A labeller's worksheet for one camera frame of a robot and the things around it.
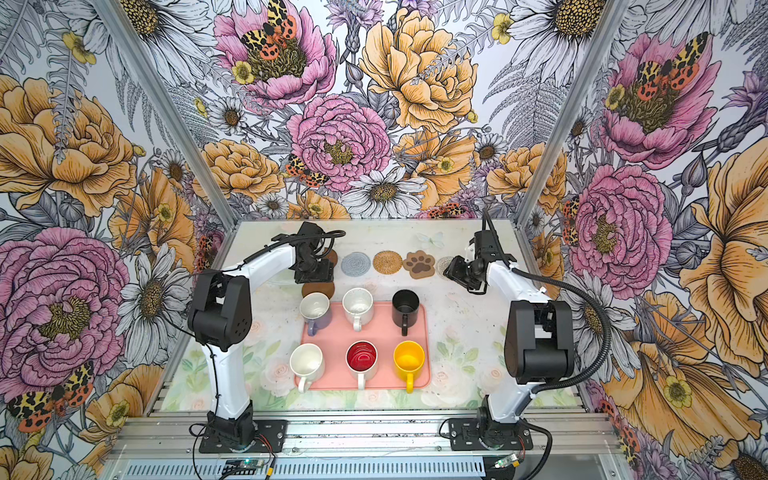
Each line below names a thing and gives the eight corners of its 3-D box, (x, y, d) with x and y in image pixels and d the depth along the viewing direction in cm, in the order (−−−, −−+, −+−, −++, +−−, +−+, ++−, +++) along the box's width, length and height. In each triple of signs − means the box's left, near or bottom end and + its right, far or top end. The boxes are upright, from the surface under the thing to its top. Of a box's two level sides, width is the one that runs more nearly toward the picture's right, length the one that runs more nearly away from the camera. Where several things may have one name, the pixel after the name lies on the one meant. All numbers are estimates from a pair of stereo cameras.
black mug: (392, 338, 92) (392, 324, 85) (392, 304, 100) (392, 289, 92) (418, 338, 92) (420, 324, 85) (416, 304, 100) (418, 289, 93)
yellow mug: (393, 396, 82) (393, 385, 75) (393, 353, 89) (393, 340, 82) (423, 396, 82) (426, 385, 75) (421, 353, 89) (423, 340, 82)
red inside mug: (346, 392, 82) (342, 383, 76) (349, 351, 89) (347, 340, 83) (377, 392, 82) (376, 383, 76) (378, 351, 89) (377, 340, 83)
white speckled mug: (343, 338, 92) (339, 325, 85) (347, 302, 100) (344, 287, 93) (372, 338, 92) (370, 325, 85) (373, 302, 100) (372, 287, 93)
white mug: (303, 393, 82) (293, 381, 74) (295, 364, 87) (285, 351, 79) (331, 379, 84) (325, 367, 76) (322, 352, 89) (315, 338, 81)
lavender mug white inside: (295, 321, 96) (288, 308, 89) (320, 300, 100) (315, 286, 94) (314, 340, 92) (309, 328, 85) (339, 317, 97) (336, 304, 90)
